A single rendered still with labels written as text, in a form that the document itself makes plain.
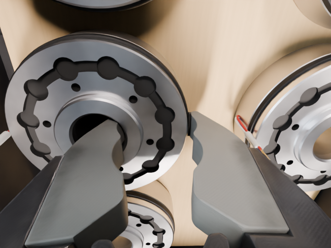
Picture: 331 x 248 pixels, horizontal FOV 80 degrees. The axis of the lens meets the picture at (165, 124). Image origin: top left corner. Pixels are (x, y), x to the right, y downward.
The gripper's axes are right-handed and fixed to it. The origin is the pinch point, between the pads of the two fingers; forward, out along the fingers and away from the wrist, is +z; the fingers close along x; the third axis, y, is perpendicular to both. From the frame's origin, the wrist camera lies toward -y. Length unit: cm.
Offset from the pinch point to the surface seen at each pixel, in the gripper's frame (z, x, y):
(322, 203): 1.3, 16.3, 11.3
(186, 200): 1.9, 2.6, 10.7
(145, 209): -1.3, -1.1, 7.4
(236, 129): 1.3, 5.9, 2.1
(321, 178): -0.9, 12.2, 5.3
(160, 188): 1.2, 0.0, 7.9
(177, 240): 1.9, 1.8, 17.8
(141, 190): 0.0, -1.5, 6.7
